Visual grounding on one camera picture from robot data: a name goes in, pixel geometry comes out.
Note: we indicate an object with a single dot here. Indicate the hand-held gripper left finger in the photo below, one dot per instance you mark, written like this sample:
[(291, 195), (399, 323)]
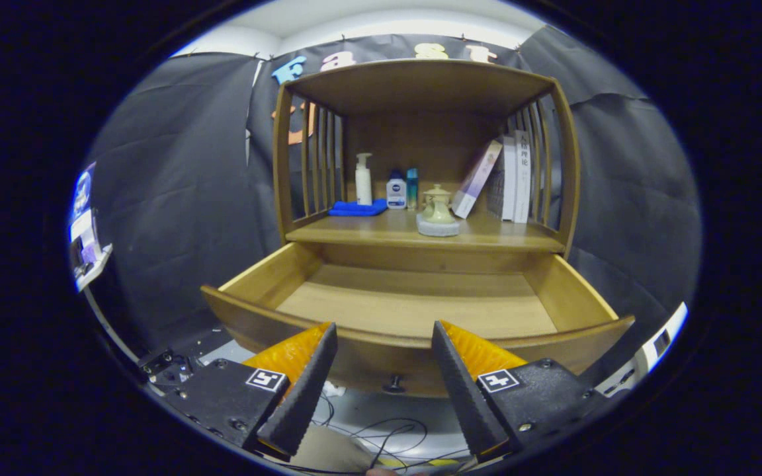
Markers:
[(308, 390)]

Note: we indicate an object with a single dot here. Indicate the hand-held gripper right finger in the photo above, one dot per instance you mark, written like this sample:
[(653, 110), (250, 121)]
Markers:
[(464, 390)]

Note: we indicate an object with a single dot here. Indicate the wooden drawer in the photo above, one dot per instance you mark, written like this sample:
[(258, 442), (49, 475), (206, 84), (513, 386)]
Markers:
[(421, 304)]

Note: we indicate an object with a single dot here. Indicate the wooden countertop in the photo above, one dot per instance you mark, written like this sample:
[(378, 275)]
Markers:
[(368, 228)]

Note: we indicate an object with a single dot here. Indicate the wooden cabinet with slatted shelf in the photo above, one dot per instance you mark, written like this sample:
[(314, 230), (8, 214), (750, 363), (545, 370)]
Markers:
[(421, 86)]

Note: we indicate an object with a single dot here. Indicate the black metal device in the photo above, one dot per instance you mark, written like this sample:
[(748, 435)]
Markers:
[(169, 370)]

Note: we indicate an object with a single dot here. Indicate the blue folded cloth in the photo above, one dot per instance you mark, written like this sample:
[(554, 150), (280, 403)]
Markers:
[(354, 208)]

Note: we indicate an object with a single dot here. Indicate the dark patterned book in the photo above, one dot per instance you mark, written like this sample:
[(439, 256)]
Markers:
[(495, 192)]

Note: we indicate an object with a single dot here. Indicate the white bottle with blue cap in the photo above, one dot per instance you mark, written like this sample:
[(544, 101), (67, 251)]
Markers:
[(396, 195)]

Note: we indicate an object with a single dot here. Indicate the slim teal bottle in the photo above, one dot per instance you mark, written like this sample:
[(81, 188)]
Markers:
[(412, 185)]

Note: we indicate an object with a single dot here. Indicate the purple and white book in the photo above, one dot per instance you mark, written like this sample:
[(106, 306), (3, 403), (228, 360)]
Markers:
[(477, 178)]

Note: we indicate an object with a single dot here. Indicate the white pump bottle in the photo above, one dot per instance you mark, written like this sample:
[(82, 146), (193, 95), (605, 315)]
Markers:
[(363, 185)]

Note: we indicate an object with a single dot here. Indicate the white book with black characters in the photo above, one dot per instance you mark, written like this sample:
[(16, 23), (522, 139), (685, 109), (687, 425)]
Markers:
[(522, 185)]

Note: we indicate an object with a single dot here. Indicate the white panel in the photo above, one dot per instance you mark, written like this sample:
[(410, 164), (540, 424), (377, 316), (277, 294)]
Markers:
[(669, 330)]

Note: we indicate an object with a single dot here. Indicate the plain white book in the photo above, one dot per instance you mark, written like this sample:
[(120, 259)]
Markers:
[(509, 178)]

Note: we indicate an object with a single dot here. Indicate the wall poster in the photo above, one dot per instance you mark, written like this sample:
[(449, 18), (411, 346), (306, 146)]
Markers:
[(83, 225)]

